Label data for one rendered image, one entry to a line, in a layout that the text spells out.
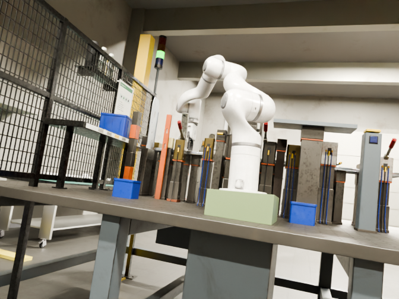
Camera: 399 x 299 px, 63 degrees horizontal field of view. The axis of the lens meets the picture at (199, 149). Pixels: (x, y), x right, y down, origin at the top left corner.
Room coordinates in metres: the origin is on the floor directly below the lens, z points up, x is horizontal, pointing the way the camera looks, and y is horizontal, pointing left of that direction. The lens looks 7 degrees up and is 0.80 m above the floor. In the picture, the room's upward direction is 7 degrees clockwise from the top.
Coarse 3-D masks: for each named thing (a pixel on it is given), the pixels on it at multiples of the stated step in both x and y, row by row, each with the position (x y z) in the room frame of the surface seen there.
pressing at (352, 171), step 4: (156, 148) 1.98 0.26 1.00; (160, 148) 1.97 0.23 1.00; (172, 152) 2.14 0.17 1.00; (188, 152) 1.93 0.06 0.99; (192, 152) 1.92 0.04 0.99; (196, 152) 1.92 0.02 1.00; (200, 152) 1.91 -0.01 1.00; (224, 160) 2.09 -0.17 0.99; (284, 164) 1.96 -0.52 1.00; (336, 168) 1.73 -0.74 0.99; (340, 168) 1.73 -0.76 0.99; (344, 168) 1.72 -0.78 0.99; (348, 168) 1.72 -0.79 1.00; (352, 168) 1.72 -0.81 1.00; (356, 168) 1.71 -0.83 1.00; (348, 172) 1.89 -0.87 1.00; (352, 172) 1.87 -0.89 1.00; (356, 172) 1.86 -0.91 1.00; (392, 172) 1.67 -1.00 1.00; (392, 176) 1.80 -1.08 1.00; (396, 176) 1.76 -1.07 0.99
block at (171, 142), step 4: (172, 140) 1.91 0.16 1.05; (168, 144) 1.92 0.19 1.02; (172, 144) 1.92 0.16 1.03; (168, 148) 1.92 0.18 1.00; (172, 148) 1.93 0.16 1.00; (168, 152) 1.92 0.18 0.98; (168, 156) 1.92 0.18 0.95; (168, 160) 1.92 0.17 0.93; (168, 164) 1.92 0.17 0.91; (164, 168) 1.92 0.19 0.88; (168, 168) 1.92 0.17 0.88; (164, 172) 1.92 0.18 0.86; (168, 172) 1.92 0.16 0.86; (164, 176) 1.92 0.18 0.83; (168, 176) 1.93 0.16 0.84; (164, 180) 1.92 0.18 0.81; (164, 184) 1.92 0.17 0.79; (164, 188) 1.92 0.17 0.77; (164, 192) 1.92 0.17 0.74; (160, 196) 1.92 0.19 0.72; (164, 196) 1.92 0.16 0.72
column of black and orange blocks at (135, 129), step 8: (136, 112) 1.93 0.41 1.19; (136, 120) 1.93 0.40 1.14; (136, 128) 1.93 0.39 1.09; (136, 136) 1.94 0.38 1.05; (128, 144) 1.94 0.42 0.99; (136, 144) 1.96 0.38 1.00; (128, 152) 1.93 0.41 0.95; (128, 160) 1.93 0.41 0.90; (128, 168) 1.93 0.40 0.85; (128, 176) 1.93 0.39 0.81
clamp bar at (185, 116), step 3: (183, 114) 1.85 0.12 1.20; (186, 114) 1.87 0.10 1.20; (183, 117) 1.87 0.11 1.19; (186, 117) 1.87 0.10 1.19; (183, 120) 1.87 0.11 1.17; (186, 120) 1.87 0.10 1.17; (183, 123) 1.88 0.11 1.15; (186, 123) 1.87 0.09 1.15; (183, 126) 1.88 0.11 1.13; (186, 126) 1.87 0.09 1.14; (183, 129) 1.88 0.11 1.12; (186, 129) 1.88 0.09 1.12; (183, 132) 1.88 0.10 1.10; (186, 132) 1.89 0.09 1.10; (186, 135) 1.90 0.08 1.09; (180, 138) 1.89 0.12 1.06
